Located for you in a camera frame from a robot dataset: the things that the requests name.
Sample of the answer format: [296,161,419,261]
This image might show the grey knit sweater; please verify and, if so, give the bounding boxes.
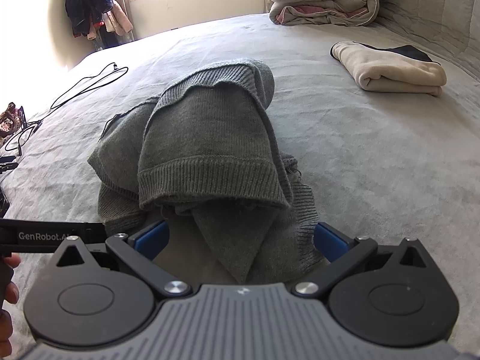
[88,59,322,284]

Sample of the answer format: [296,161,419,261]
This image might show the hanging dark clothes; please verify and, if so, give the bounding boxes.
[65,0,134,49]

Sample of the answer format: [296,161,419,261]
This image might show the person's left hand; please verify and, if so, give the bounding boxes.
[0,253,22,360]

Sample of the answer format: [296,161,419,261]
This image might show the grey bed sheet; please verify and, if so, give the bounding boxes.
[1,15,479,353]

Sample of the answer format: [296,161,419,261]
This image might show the floral pouch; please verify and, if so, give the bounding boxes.
[0,102,27,139]

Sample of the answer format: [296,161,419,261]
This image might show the folded beige garment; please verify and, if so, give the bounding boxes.
[330,41,448,97]

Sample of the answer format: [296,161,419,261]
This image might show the grey quilted headboard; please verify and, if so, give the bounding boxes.
[377,0,479,78]

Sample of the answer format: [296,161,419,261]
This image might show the black cable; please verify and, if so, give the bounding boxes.
[2,62,130,159]

